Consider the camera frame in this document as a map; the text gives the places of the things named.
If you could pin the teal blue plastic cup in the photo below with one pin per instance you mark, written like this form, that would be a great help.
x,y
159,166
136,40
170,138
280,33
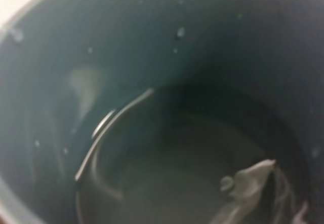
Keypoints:
x,y
162,111

